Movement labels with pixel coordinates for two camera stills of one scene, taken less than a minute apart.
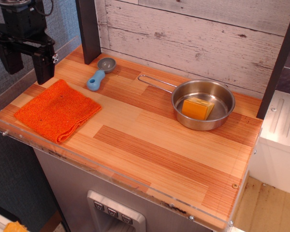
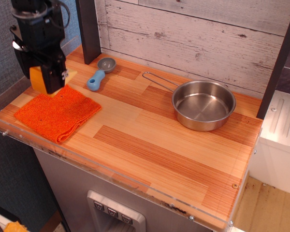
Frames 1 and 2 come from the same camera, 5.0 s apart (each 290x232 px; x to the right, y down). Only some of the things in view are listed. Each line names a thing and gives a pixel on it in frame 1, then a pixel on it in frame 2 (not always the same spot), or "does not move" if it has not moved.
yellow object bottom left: x=15 y=226 does not move
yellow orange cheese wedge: x=196 y=108 to x=37 y=79
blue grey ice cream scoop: x=105 y=65 does not move
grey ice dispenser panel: x=109 y=215 does not move
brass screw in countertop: x=235 y=185 does not move
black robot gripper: x=25 y=25 to x=39 y=33
